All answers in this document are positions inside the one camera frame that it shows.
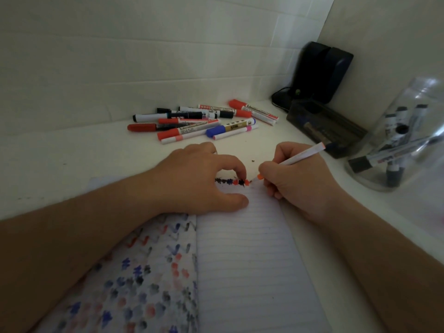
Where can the person's left hand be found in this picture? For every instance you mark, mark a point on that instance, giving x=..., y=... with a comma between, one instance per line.
x=187, y=180

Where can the person's right hand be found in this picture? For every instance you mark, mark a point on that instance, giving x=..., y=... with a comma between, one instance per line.
x=305, y=183

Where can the person's right thumb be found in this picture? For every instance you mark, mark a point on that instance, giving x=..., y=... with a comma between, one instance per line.
x=272, y=173

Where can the person's left thumb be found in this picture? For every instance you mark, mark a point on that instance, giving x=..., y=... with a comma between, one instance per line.
x=230, y=202

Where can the white orange-tipped marker pen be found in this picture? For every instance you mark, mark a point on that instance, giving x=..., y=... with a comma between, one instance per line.
x=307, y=153

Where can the lined notebook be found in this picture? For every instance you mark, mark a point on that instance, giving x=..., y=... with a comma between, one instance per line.
x=242, y=267

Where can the person's left forearm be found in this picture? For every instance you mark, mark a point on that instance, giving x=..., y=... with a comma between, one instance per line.
x=69, y=246

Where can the person's right forearm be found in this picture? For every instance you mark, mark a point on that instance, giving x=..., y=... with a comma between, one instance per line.
x=388, y=267

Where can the dark marker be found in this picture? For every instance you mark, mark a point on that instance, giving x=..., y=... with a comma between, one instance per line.
x=317, y=135

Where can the dark translucent pencil case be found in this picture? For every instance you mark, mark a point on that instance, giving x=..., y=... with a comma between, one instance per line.
x=329, y=130

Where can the pile of assorted markers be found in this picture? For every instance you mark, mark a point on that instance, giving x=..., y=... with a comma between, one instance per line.
x=197, y=123

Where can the black speaker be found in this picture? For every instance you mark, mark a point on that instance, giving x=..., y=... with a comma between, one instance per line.
x=310, y=69
x=338, y=76

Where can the black-capped whiteboard marker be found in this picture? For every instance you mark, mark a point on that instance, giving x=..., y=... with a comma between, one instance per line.
x=395, y=169
x=385, y=156
x=390, y=125
x=418, y=121

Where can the clear plastic jar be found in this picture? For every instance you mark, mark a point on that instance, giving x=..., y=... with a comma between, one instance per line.
x=412, y=135

